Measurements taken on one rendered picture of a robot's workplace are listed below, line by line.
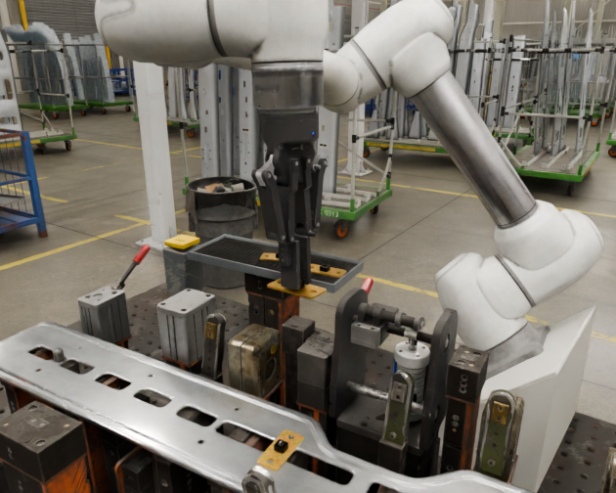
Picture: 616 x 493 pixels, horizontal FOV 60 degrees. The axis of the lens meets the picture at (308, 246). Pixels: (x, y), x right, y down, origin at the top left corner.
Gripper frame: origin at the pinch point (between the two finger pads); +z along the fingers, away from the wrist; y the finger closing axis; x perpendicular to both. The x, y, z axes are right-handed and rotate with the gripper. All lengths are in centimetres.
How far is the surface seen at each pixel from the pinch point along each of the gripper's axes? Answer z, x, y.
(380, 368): 58, -26, -68
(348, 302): 12.3, -1.6, -15.5
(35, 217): 85, -431, -156
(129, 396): 29.2, -32.7, 8.9
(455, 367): 19.8, 16.6, -18.2
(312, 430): 30.7, -1.2, -4.0
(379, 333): 15.9, 4.8, -15.0
